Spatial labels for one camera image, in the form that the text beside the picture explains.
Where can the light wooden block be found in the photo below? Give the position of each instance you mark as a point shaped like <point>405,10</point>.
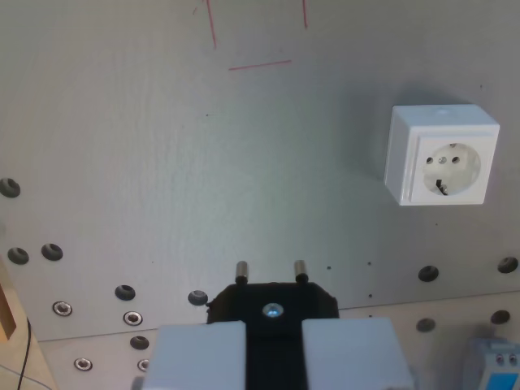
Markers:
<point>20,345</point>

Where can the grey blue electrical module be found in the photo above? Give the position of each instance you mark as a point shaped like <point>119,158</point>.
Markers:
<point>495,365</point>

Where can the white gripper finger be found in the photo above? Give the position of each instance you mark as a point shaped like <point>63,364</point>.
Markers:
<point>195,357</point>
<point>349,353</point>

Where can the silver hex socket screw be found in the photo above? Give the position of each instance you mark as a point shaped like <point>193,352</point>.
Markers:
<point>62,308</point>
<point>82,363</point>
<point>133,318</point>
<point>143,364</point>

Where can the black two-pin plug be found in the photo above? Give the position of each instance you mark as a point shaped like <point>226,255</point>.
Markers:
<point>272,296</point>

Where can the grey metal mounting plate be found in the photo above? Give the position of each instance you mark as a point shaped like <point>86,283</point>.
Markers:
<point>162,162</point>

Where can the white wall socket box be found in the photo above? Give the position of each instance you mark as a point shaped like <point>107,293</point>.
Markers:
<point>447,162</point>

